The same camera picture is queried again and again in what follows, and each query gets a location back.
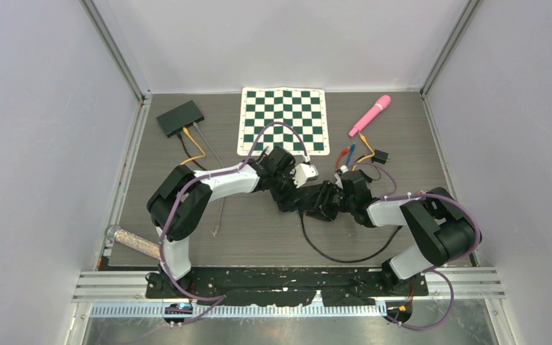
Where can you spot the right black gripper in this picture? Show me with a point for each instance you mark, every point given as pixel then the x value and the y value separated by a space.
pixel 323 211

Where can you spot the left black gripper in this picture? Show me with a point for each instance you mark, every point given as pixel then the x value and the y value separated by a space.
pixel 275 197

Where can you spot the black power adapter with cord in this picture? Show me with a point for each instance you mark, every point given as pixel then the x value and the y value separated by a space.
pixel 377 156

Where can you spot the ribbed black network switch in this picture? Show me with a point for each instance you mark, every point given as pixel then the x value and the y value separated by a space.
pixel 302 198

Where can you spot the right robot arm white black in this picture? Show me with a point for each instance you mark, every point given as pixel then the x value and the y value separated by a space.
pixel 441 229

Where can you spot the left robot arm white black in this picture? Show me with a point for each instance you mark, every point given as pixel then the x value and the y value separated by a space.
pixel 178 205

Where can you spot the green white chessboard mat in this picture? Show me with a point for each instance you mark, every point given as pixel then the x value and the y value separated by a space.
pixel 304 109

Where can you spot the pink cylindrical device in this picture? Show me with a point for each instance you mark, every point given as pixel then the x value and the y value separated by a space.
pixel 380 105

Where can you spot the glitter filled clear tube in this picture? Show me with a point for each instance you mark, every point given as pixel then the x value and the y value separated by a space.
pixel 117 234

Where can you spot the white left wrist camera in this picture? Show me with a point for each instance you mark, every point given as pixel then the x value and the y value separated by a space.
pixel 304 172

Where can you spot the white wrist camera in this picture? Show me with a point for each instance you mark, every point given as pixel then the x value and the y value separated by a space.
pixel 339 176
pixel 304 172

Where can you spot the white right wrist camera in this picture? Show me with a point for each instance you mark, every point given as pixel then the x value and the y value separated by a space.
pixel 339 176

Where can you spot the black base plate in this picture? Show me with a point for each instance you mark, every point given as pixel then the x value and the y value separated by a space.
pixel 283 286

